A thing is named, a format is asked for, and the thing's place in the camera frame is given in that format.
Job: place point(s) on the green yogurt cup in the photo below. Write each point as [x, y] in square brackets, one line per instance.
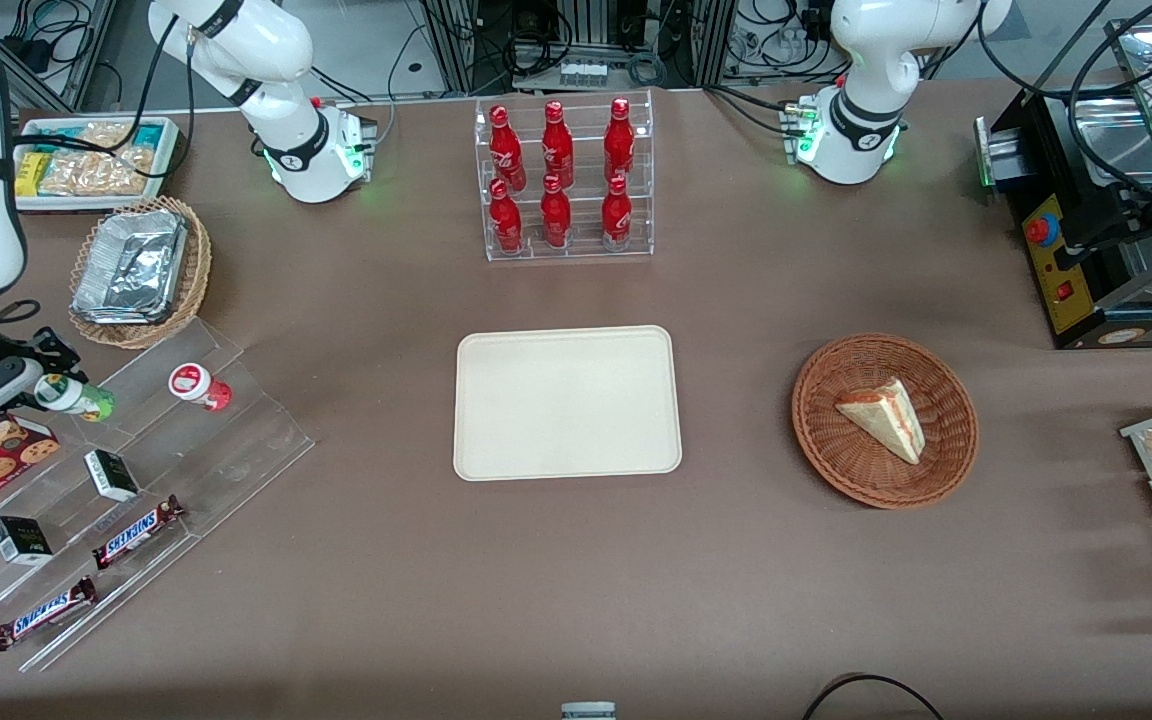
[81, 398]

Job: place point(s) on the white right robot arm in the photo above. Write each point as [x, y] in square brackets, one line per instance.
[288, 150]

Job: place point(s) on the aluminium foil tray stack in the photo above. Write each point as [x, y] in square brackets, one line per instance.
[131, 265]

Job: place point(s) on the cream rectangular tray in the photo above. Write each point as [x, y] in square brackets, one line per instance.
[566, 402]

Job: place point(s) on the small black box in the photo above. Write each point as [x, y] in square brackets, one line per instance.
[111, 475]
[20, 539]

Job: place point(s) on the red yogurt cup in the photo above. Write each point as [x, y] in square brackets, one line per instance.
[198, 386]

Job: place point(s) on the oval wicker basket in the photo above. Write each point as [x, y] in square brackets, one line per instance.
[198, 270]

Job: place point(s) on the clear acrylic stepped display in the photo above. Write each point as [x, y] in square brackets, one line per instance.
[186, 470]

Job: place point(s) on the yellow snack packet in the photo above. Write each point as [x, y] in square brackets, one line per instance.
[32, 173]

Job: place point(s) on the clear rice cracker bag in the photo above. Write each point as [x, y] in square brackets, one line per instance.
[101, 172]

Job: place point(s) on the Snickers chocolate bar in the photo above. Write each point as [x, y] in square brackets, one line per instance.
[136, 532]
[44, 613]

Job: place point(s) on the white plastic snack bin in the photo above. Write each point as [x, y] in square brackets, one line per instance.
[171, 160]

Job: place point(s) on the teal snack packet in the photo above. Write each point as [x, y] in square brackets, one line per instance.
[148, 136]

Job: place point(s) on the red cola bottle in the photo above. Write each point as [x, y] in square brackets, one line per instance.
[556, 215]
[506, 145]
[557, 145]
[616, 215]
[619, 140]
[506, 218]

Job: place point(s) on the clear acrylic bottle rack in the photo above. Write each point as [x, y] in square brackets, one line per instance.
[566, 245]

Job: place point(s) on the white power strip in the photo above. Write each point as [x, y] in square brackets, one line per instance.
[583, 73]

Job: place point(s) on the grey device edge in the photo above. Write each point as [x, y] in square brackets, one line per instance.
[588, 711]

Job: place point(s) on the round brown wicker basket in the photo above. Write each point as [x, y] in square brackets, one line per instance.
[836, 450]

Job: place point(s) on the wrapped triangle sandwich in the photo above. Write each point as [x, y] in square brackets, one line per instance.
[886, 418]

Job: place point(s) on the red emergency stop button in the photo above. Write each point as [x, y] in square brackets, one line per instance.
[1042, 230]

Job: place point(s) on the black sealing machine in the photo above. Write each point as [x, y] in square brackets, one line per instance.
[1086, 200]

